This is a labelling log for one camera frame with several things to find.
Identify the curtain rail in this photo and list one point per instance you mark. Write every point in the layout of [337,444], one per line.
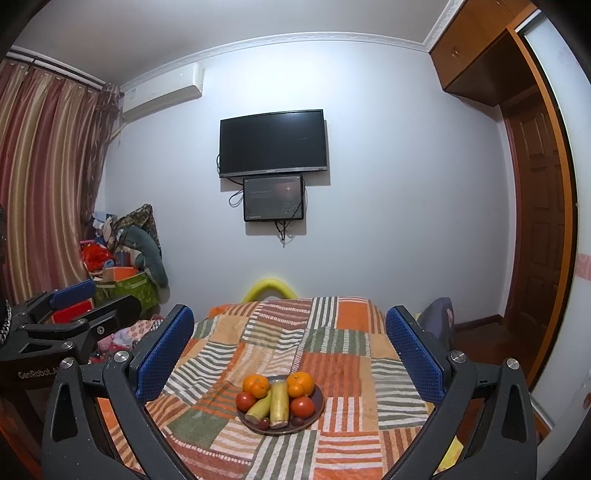
[64,74]

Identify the red plastic bag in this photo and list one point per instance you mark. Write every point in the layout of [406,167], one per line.
[94,258]

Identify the yellow bed sheet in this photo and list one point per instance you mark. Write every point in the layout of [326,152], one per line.
[451,454]

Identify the pink clothes pile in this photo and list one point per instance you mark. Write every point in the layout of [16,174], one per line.
[129,337]

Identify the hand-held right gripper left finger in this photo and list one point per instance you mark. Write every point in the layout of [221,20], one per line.
[161,355]

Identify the large round orange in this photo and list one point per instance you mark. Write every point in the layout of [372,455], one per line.
[303,380]

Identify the red box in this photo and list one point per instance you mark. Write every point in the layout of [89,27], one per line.
[74,314]

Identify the short yellow corn cob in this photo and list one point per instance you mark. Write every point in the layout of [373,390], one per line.
[258,408]

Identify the grey plush toy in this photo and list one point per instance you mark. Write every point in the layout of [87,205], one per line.
[147,249]

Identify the dark red grape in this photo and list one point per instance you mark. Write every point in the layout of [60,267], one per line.
[297,420]
[264,422]

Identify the orange cardboard box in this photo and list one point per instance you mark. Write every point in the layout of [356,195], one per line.
[124,273]

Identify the green storage box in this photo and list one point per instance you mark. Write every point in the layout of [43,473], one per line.
[138,290]

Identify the striped patchwork bedspread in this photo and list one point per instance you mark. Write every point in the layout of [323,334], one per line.
[341,360]

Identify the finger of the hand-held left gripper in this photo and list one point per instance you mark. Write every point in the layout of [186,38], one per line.
[74,290]
[115,310]

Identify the striped red curtain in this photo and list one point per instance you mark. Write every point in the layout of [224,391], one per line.
[46,184]

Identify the wooden overhead cabinet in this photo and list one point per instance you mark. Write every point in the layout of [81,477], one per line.
[466,46]

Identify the small red tomato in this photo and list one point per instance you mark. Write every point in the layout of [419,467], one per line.
[245,400]

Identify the patterned dark cushion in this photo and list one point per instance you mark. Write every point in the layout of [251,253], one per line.
[141,214]

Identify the white air conditioner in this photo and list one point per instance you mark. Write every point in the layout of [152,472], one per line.
[161,94]

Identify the large red tomato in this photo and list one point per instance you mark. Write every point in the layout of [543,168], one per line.
[302,407]

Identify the black wall television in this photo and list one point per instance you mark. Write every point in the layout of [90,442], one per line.
[272,143]

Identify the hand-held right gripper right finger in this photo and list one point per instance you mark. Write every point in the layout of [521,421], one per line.
[415,350]

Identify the small round orange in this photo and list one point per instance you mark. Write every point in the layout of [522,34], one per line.
[254,383]

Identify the brown wooden door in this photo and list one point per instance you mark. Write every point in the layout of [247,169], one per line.
[535,207]

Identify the long yellow corn cob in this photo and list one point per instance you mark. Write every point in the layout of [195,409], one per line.
[279,404]

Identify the small black wall monitor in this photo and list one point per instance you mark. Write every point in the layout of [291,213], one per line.
[272,198]

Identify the purple ceramic plate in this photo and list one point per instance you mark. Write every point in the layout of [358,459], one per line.
[316,418]

